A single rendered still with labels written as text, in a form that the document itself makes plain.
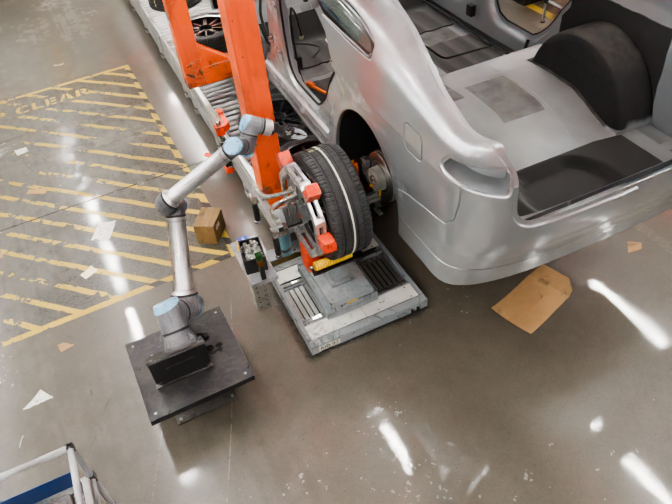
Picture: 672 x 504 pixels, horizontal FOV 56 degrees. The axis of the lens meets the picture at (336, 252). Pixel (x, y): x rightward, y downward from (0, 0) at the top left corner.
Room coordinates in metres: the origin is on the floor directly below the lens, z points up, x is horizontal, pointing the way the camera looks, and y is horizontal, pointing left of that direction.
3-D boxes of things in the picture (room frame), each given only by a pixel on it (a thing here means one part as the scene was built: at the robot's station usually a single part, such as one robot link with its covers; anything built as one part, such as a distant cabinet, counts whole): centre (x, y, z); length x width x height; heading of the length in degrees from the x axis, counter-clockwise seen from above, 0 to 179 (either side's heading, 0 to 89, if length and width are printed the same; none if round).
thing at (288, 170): (2.83, 0.16, 0.85); 0.54 x 0.07 x 0.54; 21
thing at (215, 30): (6.39, 1.07, 0.39); 0.66 x 0.66 x 0.24
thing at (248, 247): (2.87, 0.51, 0.51); 0.20 x 0.14 x 0.13; 12
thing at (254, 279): (2.90, 0.52, 0.44); 0.43 x 0.17 x 0.03; 21
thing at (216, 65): (5.27, 0.74, 0.69); 0.52 x 0.17 x 0.35; 111
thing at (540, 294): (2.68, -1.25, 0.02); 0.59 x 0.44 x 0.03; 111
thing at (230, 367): (2.29, 0.92, 0.15); 0.60 x 0.60 x 0.30; 22
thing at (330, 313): (2.94, 0.02, 0.13); 0.50 x 0.36 x 0.10; 21
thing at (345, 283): (2.89, 0.00, 0.32); 0.40 x 0.30 x 0.28; 21
